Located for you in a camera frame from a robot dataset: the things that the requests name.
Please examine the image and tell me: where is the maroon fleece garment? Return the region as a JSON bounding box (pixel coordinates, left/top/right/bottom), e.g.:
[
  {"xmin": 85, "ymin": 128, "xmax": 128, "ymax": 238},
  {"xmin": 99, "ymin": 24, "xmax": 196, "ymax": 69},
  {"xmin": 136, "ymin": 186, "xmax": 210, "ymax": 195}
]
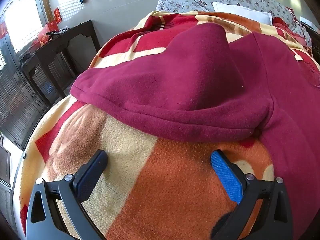
[{"xmin": 71, "ymin": 23, "xmax": 319, "ymax": 239}]

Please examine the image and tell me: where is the red orange patterned blanket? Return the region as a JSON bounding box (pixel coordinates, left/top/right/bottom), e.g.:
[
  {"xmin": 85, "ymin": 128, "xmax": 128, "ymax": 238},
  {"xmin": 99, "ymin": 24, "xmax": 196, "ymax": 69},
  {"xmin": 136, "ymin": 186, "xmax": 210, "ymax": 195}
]
[{"xmin": 17, "ymin": 11, "xmax": 319, "ymax": 239}]

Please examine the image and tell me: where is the dark wooden side table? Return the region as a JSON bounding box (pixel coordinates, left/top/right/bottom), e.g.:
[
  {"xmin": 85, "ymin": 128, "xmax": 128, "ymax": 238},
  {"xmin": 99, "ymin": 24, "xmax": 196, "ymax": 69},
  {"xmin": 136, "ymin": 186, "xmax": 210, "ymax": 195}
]
[{"xmin": 21, "ymin": 20, "xmax": 101, "ymax": 106}]

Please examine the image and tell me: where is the red gift box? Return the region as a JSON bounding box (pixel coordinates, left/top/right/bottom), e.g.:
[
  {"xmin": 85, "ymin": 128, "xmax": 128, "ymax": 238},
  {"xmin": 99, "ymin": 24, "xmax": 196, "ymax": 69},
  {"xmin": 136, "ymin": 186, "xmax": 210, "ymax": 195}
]
[{"xmin": 37, "ymin": 21, "xmax": 59, "ymax": 46}]

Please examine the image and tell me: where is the white pillow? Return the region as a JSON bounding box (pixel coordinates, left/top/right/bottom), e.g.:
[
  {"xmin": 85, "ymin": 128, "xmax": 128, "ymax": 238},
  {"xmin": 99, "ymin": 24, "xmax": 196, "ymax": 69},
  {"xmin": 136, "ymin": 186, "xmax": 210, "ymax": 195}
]
[{"xmin": 212, "ymin": 2, "xmax": 273, "ymax": 25}]

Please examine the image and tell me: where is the floral quilt bundle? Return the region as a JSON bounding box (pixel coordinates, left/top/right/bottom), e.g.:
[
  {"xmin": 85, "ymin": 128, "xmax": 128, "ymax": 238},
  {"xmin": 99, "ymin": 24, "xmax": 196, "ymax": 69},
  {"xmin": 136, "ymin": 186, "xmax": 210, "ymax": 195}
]
[{"xmin": 156, "ymin": 0, "xmax": 312, "ymax": 47}]

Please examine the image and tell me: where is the red wall decoration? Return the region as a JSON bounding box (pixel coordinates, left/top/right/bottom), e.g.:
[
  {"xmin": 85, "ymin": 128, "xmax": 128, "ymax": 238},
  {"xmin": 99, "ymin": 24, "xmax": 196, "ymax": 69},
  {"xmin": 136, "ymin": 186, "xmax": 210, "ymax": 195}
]
[{"xmin": 54, "ymin": 8, "xmax": 62, "ymax": 24}]

